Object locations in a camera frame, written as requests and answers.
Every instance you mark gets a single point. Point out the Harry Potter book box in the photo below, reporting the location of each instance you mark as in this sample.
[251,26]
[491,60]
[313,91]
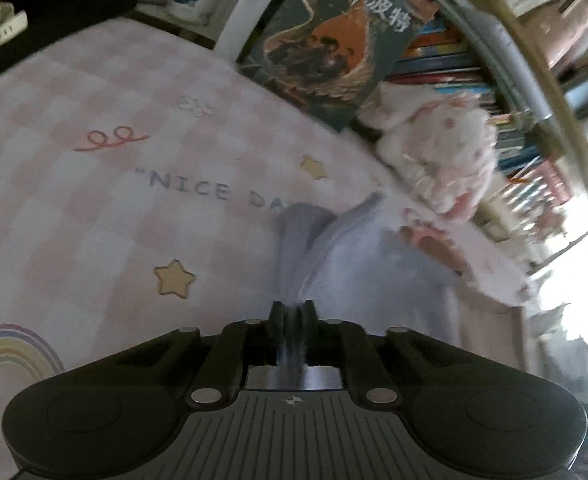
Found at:
[327,56]

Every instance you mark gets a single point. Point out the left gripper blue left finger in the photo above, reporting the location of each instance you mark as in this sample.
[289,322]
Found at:
[253,342]

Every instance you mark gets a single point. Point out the pink white plush bunny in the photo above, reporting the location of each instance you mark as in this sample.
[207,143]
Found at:
[441,145]

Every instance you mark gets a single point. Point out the pink checkered desk mat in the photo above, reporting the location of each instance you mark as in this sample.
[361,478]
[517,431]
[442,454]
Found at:
[141,184]

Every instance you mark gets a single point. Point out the grey and beige sweater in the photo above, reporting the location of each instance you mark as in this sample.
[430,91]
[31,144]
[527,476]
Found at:
[354,267]

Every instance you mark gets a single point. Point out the white metal shelf frame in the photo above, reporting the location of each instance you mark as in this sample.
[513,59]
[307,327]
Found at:
[259,5]

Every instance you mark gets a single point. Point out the row of leaning books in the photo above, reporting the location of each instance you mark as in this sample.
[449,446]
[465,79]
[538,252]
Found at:
[461,50]

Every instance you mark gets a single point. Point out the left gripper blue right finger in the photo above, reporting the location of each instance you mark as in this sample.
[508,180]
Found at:
[336,343]

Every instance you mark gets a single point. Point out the red boxed book set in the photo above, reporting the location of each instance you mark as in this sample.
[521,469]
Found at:
[536,188]

